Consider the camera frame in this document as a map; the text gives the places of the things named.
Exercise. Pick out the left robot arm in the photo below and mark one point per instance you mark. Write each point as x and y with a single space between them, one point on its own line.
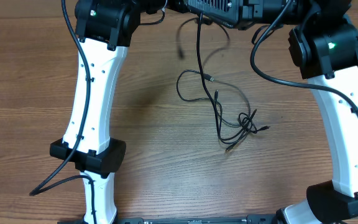
102 34

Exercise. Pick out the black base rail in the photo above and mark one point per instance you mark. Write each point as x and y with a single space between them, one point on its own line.
250 219

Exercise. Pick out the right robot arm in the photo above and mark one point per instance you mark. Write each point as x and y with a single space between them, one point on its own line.
324 46

